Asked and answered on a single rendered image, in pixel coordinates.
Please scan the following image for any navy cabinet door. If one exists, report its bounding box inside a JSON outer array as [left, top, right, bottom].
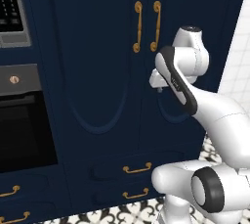
[[142, 0, 242, 155], [48, 0, 146, 159]]

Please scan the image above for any round copper oven knob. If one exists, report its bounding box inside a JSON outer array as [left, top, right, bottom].
[[9, 74, 21, 85]]

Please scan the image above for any gold drawer handle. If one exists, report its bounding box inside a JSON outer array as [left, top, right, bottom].
[[0, 185, 21, 199], [0, 210, 31, 224], [122, 161, 153, 174], [122, 187, 150, 201]]

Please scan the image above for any grey microwave oven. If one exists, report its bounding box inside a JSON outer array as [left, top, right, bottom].
[[0, 0, 32, 49]]

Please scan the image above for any gold cabinet door handle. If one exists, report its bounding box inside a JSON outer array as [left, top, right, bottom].
[[132, 0, 144, 54], [149, 0, 162, 53]]

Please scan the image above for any navy drawer front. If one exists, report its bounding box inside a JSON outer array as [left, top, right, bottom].
[[0, 201, 72, 224], [0, 170, 67, 206], [67, 179, 165, 212], [63, 149, 200, 186]]

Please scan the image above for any black built-in oven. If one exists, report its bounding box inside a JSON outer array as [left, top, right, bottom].
[[0, 64, 60, 174]]

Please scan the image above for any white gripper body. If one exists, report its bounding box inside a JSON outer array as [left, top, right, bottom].
[[148, 68, 171, 90]]

